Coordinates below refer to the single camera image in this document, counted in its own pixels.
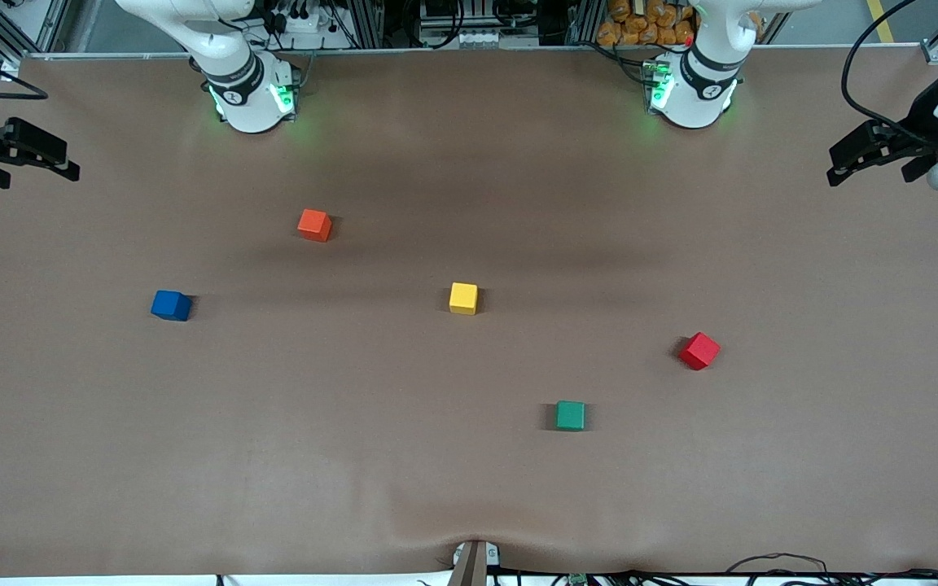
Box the blue cube block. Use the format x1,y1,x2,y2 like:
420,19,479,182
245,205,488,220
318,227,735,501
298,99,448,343
151,290,192,322

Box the red cube block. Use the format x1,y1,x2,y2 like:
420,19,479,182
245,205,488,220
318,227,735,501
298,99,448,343
678,331,721,371

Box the bag of orange rolls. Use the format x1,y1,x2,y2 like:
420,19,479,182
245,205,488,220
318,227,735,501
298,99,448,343
597,0,696,47

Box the orange cube block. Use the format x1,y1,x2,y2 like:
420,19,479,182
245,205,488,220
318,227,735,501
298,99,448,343
297,208,333,243

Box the white power strip black plugs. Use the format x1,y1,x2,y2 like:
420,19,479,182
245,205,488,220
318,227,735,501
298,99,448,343
264,0,348,50

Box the brown table mat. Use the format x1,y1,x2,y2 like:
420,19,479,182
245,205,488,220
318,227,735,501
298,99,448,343
0,47,938,580

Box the aluminium table edge rail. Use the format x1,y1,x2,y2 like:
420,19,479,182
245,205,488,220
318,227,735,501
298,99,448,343
21,44,926,59

